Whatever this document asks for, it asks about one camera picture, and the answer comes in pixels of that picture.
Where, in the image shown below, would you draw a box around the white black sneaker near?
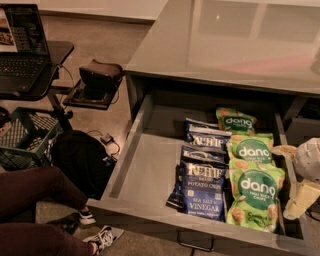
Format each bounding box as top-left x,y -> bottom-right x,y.
84,225 -> 124,256

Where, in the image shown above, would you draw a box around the person's upper leg maroon trousers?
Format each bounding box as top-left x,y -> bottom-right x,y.
0,166 -> 88,220

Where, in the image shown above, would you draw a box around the rear blue Kettle chip bag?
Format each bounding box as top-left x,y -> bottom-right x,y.
185,118 -> 219,129

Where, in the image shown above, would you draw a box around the black power adapter with cable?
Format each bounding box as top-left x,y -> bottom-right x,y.
88,130 -> 120,157

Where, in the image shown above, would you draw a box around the grey open drawer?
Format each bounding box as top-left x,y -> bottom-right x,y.
90,90 -> 319,256

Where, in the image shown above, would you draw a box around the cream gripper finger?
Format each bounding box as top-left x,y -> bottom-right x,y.
283,180 -> 320,220
271,145 -> 298,160

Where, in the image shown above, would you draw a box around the black VR headset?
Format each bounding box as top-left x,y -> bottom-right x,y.
79,59 -> 124,90

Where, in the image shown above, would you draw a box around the person's lower leg maroon trousers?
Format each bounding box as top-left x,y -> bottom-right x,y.
0,223 -> 94,256

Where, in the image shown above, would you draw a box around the white sneaker far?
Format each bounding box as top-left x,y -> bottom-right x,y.
79,207 -> 96,226

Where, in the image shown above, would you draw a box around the black plastic crate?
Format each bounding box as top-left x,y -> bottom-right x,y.
0,107 -> 62,171

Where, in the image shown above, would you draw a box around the black laptop stand table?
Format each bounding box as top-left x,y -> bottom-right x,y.
0,41 -> 74,130

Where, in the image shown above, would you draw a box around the black backpack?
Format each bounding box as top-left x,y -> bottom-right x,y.
51,130 -> 116,200

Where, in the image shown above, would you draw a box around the front blue Kettle chip bag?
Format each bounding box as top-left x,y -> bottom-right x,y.
167,160 -> 226,221

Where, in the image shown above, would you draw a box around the black drawer handle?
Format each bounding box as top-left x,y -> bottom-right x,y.
177,231 -> 214,252

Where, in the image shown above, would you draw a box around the person's leg maroon trousers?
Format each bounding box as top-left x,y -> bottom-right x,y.
0,166 -> 88,220
0,223 -> 94,256

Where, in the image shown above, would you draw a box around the green dang chip bag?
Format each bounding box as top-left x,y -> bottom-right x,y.
216,107 -> 257,135
227,133 -> 274,164
226,158 -> 285,233

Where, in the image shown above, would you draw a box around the grey counter cabinet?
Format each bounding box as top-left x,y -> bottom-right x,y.
126,0 -> 320,144

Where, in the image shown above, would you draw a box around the black laptop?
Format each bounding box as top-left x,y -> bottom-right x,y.
0,3 -> 50,94

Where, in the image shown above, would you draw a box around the blue kettle chip bag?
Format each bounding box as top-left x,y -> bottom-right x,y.
185,118 -> 219,129
181,145 -> 225,163
167,160 -> 226,221
185,124 -> 232,151

